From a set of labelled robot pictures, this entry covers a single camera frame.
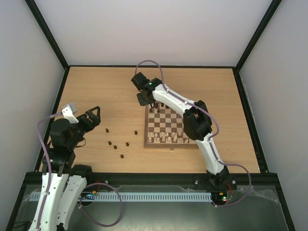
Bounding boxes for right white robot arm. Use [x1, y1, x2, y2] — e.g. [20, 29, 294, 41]
[131, 72, 229, 189]

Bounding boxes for metal base plate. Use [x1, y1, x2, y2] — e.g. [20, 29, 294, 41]
[16, 185, 288, 231]

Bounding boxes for wooden chess board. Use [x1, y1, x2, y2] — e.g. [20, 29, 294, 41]
[144, 102, 198, 149]

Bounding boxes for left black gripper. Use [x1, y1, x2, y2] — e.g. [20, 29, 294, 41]
[69, 106, 102, 149]

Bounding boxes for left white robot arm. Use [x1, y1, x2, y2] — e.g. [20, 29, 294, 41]
[29, 103, 101, 231]

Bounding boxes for white slotted cable duct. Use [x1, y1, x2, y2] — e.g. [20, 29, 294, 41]
[28, 192, 213, 203]

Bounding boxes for black aluminium frame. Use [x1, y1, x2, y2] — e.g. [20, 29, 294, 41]
[4, 0, 296, 231]

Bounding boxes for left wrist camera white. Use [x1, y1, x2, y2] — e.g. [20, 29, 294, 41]
[61, 103, 79, 124]

